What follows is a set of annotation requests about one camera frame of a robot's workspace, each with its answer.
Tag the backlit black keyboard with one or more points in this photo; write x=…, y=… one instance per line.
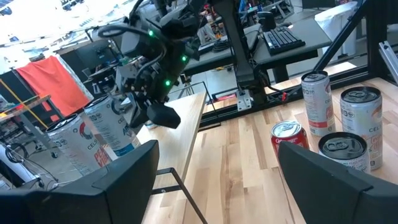
x=283, y=40

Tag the yellow rod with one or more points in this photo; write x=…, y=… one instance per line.
x=21, y=102

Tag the silver aluminium profile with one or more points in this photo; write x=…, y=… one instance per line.
x=388, y=59

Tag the grey desk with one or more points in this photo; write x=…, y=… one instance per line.
x=202, y=62
x=311, y=37

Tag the silver metal bracket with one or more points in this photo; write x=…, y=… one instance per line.
x=244, y=101

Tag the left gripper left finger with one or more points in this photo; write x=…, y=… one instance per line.
x=93, y=202

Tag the Celsius Tropical Vibe can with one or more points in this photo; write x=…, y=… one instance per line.
x=360, y=124

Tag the red Coca-Cola can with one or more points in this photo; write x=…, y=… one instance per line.
x=289, y=138

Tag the Celsius Peach Vibe can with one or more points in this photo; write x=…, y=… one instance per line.
x=343, y=149
x=317, y=102
x=77, y=146

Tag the white covered bin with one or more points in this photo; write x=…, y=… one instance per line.
x=335, y=25

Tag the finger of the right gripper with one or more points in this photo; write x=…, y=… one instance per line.
x=163, y=116

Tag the Celsius Arctic Vibe can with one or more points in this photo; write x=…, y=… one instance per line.
x=109, y=127

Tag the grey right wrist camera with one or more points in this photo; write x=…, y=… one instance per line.
x=133, y=43

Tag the orange cloth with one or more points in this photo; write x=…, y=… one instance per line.
x=53, y=84

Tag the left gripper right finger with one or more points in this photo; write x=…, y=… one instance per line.
x=335, y=199

